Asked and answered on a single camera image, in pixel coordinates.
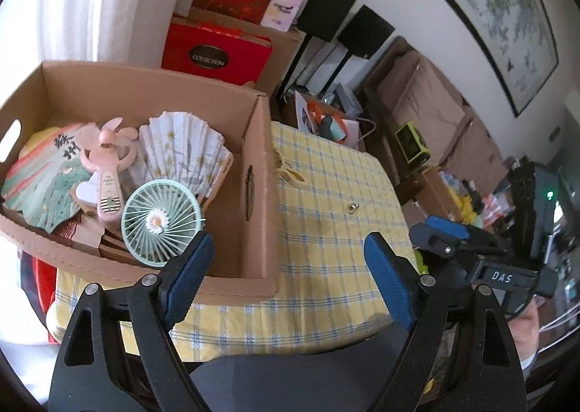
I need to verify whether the person's right hand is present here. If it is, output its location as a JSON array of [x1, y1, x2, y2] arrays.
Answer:
[[510, 301, 542, 361]]

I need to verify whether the brown cardboard storage box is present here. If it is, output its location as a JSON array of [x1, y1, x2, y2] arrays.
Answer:
[[171, 8, 307, 93]]

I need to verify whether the red flat gift box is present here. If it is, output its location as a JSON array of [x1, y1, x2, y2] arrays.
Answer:
[[161, 21, 275, 87]]

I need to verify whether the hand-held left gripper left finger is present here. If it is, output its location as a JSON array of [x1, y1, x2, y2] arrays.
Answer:
[[47, 231, 216, 412]]

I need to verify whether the framed ink painting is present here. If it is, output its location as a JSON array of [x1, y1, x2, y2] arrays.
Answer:
[[430, 0, 559, 118]]

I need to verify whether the yellow plaid tablecloth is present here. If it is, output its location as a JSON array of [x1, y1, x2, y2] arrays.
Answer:
[[53, 121, 418, 357]]

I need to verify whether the white curtain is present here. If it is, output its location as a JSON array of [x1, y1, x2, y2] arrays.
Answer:
[[38, 0, 220, 71]]

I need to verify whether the small white heart-shaped object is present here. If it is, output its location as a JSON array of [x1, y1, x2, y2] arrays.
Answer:
[[74, 181, 99, 214]]

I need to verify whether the small wooden piece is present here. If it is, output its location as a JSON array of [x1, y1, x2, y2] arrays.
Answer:
[[273, 147, 305, 189]]

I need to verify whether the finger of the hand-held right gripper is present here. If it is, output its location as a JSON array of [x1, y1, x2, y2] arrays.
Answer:
[[426, 215, 499, 245], [409, 222, 504, 261]]

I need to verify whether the brown sofa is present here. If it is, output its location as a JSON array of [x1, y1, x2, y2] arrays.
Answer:
[[362, 36, 509, 195]]

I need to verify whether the small pink box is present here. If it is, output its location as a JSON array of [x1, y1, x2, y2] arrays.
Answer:
[[260, 0, 307, 33]]

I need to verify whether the brown wooden folding fan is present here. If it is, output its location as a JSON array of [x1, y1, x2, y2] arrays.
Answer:
[[53, 212, 137, 264]]

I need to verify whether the lime green portable device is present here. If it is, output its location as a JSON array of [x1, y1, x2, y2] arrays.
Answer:
[[394, 121, 431, 164]]

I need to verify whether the pink handheld electric fan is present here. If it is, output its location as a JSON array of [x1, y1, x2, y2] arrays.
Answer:
[[75, 117, 139, 228]]

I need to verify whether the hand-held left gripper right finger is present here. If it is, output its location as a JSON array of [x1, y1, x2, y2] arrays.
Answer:
[[364, 232, 529, 412]]

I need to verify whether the white floral folding paper fan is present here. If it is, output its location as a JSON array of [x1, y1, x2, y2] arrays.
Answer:
[[127, 111, 235, 210]]

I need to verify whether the white paper bag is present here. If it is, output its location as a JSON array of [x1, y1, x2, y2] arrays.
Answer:
[[294, 90, 378, 153]]

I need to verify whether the black speaker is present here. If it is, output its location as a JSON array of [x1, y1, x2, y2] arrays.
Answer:
[[336, 4, 396, 60], [297, 0, 359, 44]]

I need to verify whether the mint handheld electric fan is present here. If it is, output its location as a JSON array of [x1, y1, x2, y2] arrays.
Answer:
[[121, 181, 208, 269]]

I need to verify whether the green and red paper fan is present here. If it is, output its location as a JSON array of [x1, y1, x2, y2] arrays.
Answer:
[[0, 122, 99, 234]]

